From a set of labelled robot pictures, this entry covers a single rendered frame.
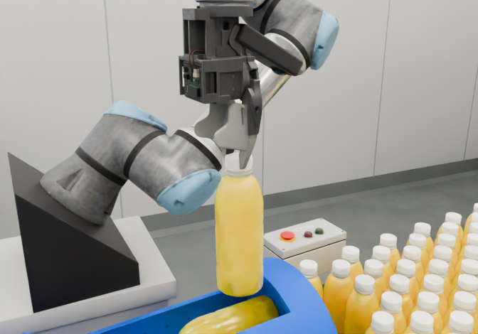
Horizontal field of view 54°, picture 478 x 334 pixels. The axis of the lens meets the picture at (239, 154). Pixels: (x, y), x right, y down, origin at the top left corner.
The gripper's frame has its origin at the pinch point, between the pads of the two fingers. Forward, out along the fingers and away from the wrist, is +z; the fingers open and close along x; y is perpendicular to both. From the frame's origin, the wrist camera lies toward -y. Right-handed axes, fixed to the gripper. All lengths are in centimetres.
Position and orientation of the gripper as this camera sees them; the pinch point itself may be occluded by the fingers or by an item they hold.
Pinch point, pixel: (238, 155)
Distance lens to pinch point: 65.9
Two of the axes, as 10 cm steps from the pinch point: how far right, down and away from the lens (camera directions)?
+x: 5.1, 2.6, -8.2
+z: 0.0, 9.5, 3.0
